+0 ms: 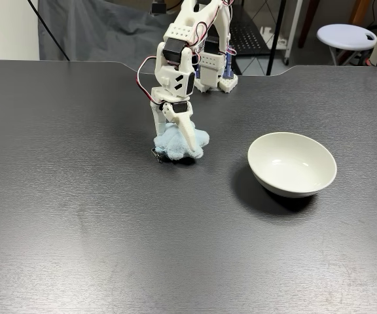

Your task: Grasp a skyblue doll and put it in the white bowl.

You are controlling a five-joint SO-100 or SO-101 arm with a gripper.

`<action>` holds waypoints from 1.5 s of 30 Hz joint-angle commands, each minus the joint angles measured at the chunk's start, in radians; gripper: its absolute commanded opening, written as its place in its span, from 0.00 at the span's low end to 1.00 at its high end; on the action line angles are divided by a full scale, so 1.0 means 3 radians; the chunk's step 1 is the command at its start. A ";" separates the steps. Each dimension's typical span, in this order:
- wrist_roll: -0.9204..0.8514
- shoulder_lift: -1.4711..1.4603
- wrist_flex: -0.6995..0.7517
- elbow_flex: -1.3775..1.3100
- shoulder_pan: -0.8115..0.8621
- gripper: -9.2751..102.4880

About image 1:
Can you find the grey backdrop cloth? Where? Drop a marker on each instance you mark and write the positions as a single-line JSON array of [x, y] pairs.
[[110, 39]]

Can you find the white round stool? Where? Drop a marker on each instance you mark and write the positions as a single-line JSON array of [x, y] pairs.
[[342, 36]]

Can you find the black camera box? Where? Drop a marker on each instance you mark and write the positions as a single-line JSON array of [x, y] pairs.
[[158, 7]]

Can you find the white ceramic bowl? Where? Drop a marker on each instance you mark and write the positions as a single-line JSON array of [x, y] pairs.
[[290, 153]]

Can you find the black metal rack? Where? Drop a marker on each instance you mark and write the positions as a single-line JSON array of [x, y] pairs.
[[257, 36]]

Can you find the blue table clamp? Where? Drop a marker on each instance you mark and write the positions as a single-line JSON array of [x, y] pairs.
[[229, 67]]

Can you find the white metal cart frame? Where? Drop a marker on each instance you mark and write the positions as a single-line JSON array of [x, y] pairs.
[[291, 32]]

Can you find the skyblue plush doll with clip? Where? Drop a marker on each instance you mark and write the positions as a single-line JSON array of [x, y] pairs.
[[175, 147]]

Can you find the black stand leg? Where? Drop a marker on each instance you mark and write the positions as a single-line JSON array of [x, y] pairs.
[[49, 32]]

